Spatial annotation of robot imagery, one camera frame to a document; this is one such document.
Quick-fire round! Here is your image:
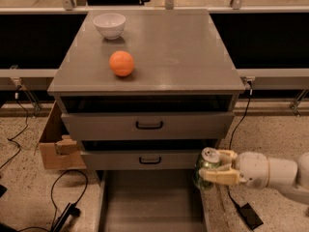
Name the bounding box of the grey drawer cabinet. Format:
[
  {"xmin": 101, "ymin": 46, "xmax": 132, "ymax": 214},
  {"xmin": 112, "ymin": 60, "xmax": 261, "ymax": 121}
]
[{"xmin": 47, "ymin": 9, "xmax": 245, "ymax": 176}]

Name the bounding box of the white ceramic bowl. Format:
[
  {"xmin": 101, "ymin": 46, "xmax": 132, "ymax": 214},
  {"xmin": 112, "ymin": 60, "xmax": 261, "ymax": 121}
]
[{"xmin": 93, "ymin": 14, "xmax": 126, "ymax": 40}]

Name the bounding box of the orange ball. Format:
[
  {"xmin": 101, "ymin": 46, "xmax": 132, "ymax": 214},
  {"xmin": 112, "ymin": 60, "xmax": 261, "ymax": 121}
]
[{"xmin": 109, "ymin": 50, "xmax": 134, "ymax": 77}]

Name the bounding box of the black device left floor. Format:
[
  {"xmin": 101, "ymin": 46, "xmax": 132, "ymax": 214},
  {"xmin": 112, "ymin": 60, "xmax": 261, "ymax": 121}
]
[{"xmin": 50, "ymin": 203, "xmax": 80, "ymax": 232}]

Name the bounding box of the cardboard box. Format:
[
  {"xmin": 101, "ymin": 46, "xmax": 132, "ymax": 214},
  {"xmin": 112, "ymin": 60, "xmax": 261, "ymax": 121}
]
[{"xmin": 39, "ymin": 103, "xmax": 86, "ymax": 170}]

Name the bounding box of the grey drawer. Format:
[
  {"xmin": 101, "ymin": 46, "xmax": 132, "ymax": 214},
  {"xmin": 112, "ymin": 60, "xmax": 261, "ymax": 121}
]
[
  {"xmin": 96, "ymin": 169, "xmax": 211, "ymax": 232},
  {"xmin": 81, "ymin": 150, "xmax": 201, "ymax": 170},
  {"xmin": 62, "ymin": 112, "xmax": 234, "ymax": 141}
]

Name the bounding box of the top grey drawer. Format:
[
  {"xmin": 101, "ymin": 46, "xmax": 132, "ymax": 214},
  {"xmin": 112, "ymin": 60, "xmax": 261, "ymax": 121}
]
[{"xmin": 62, "ymin": 112, "xmax": 234, "ymax": 141}]

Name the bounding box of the bottom grey drawer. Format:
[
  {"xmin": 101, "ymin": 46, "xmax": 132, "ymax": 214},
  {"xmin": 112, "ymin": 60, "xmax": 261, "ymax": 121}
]
[{"xmin": 96, "ymin": 169, "xmax": 211, "ymax": 232}]

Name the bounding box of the black cable right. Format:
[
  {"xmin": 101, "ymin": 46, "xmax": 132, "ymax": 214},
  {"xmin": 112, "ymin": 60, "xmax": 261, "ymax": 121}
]
[{"xmin": 227, "ymin": 84, "xmax": 253, "ymax": 208}]

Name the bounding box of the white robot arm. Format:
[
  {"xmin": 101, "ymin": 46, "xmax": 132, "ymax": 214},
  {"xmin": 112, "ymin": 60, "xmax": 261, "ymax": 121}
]
[{"xmin": 198, "ymin": 148, "xmax": 309, "ymax": 205}]

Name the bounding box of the middle grey drawer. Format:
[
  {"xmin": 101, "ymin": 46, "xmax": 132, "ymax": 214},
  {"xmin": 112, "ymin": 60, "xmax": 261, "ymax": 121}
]
[{"xmin": 81, "ymin": 150, "xmax": 201, "ymax": 170}]

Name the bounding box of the black power adapter right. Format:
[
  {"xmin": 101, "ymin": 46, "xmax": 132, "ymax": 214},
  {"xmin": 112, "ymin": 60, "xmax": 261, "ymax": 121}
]
[{"xmin": 238, "ymin": 203, "xmax": 264, "ymax": 230}]

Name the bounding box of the thin black cable far left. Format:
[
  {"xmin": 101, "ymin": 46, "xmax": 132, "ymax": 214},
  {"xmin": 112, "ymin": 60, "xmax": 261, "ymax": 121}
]
[{"xmin": 0, "ymin": 86, "xmax": 29, "ymax": 170}]

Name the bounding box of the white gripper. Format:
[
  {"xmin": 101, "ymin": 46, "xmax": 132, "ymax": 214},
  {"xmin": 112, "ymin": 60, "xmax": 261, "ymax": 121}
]
[{"xmin": 199, "ymin": 150, "xmax": 268, "ymax": 189}]

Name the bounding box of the black cable left floor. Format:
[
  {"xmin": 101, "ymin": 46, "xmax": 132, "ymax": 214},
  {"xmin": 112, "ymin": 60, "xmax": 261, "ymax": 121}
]
[{"xmin": 18, "ymin": 169, "xmax": 89, "ymax": 232}]

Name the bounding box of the green soda can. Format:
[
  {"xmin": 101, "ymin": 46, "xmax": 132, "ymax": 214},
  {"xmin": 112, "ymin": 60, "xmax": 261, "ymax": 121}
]
[{"xmin": 193, "ymin": 147, "xmax": 221, "ymax": 190}]

